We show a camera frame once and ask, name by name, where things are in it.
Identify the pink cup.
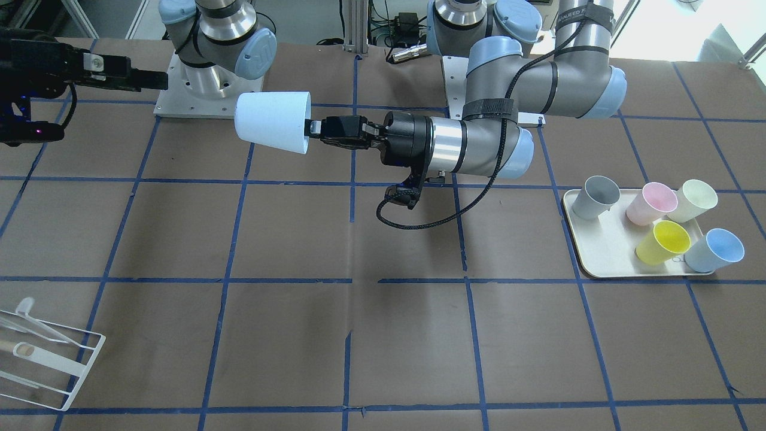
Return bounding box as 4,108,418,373
625,182,679,226

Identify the grey cup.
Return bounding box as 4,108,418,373
572,175,621,220

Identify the beige plastic tray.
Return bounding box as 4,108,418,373
563,189,698,278

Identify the white wire cup rack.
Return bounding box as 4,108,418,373
1,297,107,412

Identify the cream white cup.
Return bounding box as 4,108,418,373
667,179,719,223

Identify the light blue ikea cup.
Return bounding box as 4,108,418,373
233,91,311,154

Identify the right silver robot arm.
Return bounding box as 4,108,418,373
1,1,277,147

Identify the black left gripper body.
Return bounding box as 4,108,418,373
320,111,433,210

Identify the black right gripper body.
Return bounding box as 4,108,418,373
1,28,133,145

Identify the yellow cup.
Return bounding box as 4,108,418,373
635,220,692,266

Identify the light blue cup on tray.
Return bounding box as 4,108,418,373
685,228,745,273

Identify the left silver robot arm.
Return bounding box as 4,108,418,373
300,1,627,230

